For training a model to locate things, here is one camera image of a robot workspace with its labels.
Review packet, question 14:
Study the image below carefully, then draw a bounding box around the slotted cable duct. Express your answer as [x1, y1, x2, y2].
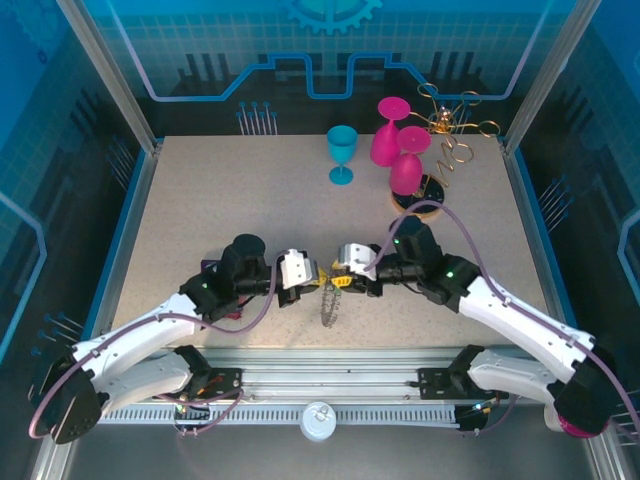
[99, 405, 461, 427]

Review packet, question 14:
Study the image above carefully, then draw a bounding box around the blue plastic goblet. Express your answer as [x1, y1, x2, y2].
[326, 124, 360, 188]

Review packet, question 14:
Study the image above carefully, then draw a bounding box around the white tin can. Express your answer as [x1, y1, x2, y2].
[298, 401, 337, 443]

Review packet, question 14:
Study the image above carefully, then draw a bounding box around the aluminium table side rail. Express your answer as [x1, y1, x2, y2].
[94, 138, 165, 351]
[499, 138, 574, 351]

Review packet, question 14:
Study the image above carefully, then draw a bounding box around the pink plastic goblet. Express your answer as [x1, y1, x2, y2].
[369, 96, 411, 168]
[389, 124, 433, 197]

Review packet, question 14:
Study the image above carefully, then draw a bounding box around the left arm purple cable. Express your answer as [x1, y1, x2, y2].
[28, 254, 281, 440]

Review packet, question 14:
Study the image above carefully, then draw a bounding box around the purple candy wrapper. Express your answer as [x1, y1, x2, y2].
[199, 258, 247, 322]

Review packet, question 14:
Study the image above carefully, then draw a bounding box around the gold wire glass stand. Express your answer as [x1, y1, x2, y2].
[390, 82, 501, 222]

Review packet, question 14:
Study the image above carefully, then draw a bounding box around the aluminium frame post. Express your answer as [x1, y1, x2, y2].
[54, 0, 165, 154]
[499, 0, 604, 152]

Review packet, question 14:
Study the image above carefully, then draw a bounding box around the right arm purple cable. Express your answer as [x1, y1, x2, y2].
[367, 199, 640, 441]

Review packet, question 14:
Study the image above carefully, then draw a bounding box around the metal disc with key rings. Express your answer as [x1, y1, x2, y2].
[319, 287, 344, 329]

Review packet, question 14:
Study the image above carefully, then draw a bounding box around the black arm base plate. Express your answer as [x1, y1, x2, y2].
[199, 366, 247, 402]
[417, 366, 510, 402]

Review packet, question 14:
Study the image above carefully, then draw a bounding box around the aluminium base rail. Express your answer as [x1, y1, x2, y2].
[67, 344, 601, 407]

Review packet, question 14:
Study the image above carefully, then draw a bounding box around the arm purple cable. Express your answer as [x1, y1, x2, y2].
[367, 199, 640, 441]
[28, 254, 281, 440]

